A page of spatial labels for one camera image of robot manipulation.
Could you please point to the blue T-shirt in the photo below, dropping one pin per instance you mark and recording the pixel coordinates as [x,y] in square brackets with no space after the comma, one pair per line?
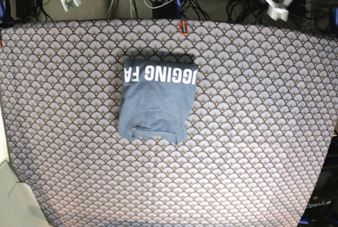
[156,99]

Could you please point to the red table clamp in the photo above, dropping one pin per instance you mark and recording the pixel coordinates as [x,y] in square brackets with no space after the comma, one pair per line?
[183,27]

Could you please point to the fan-patterned tablecloth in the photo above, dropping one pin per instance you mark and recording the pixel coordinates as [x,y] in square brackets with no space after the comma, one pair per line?
[257,135]

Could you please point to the black OpenArm box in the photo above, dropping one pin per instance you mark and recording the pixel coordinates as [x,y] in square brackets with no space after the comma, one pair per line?
[322,207]

